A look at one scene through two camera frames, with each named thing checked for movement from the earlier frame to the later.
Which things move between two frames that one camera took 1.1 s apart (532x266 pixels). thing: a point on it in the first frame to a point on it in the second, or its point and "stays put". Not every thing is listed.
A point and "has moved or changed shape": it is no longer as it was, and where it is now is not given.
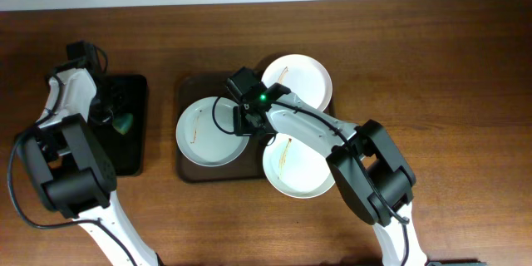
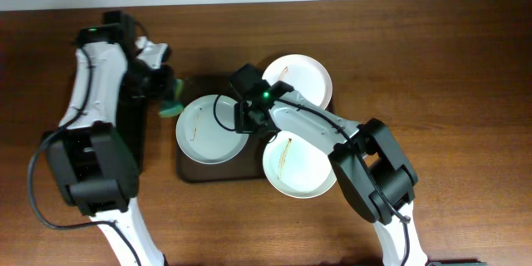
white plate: [296, 169] stays put
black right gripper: [248, 120] stays put
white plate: [205, 132] stays put
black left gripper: [115, 102] to [165, 84]
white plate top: [302, 76] stays put
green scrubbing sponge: [123, 123] has moved or changed shape
